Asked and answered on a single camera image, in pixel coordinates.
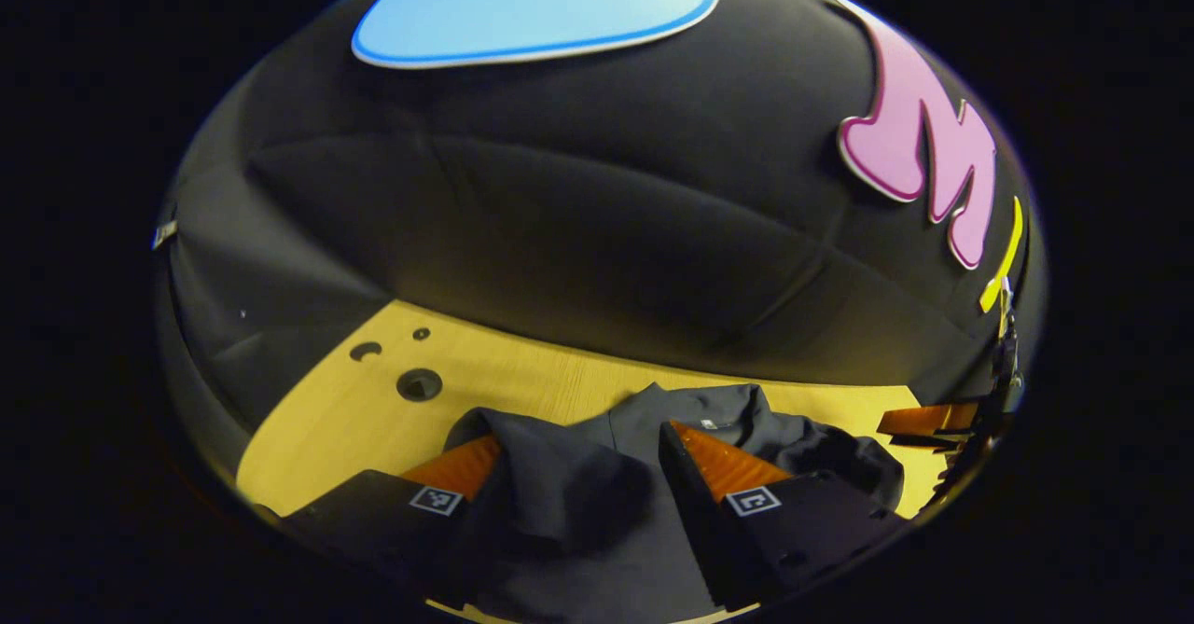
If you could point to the small metal cloth clip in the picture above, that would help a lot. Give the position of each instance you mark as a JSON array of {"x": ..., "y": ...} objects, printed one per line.
[{"x": 164, "y": 233}]

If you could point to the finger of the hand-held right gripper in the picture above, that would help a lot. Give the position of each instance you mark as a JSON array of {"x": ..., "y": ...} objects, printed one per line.
[
  {"x": 933, "y": 419},
  {"x": 933, "y": 442}
]

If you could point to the grey collared shirt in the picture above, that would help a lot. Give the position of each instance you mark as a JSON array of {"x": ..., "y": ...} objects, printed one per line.
[{"x": 578, "y": 531}]

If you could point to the black backdrop cloth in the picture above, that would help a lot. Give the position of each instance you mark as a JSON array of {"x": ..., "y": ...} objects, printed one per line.
[{"x": 560, "y": 232}]

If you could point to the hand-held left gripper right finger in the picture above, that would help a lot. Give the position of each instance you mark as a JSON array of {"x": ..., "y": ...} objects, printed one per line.
[{"x": 709, "y": 531}]

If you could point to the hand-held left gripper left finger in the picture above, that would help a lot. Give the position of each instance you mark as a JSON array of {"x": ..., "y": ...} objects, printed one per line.
[{"x": 373, "y": 521}]

